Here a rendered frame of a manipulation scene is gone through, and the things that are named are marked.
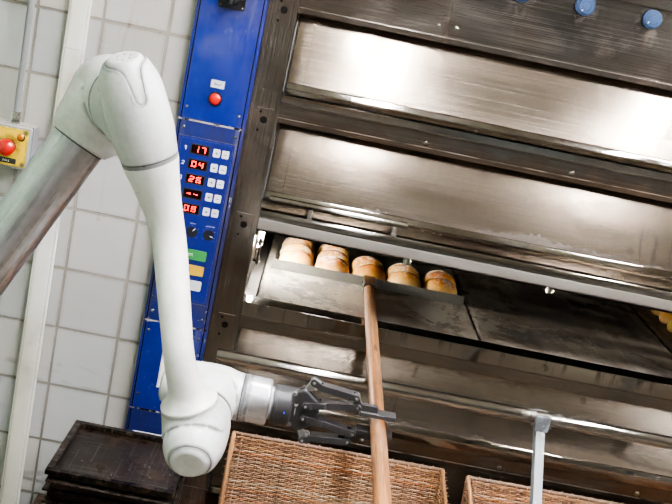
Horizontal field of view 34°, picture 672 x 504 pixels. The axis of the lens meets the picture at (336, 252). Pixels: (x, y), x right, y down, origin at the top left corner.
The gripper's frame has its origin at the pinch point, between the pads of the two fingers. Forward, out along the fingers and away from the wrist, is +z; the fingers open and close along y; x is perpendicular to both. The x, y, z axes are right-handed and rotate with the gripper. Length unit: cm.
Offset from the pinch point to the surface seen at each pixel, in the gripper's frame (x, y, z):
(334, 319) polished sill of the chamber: -64, 1, -9
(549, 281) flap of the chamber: -50, -22, 38
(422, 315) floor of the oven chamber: -83, 1, 15
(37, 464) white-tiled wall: -64, 55, -76
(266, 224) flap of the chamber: -50, -22, -29
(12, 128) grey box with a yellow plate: -57, -31, -91
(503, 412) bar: -26.9, 2.9, 29.5
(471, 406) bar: -26.9, 2.9, 22.4
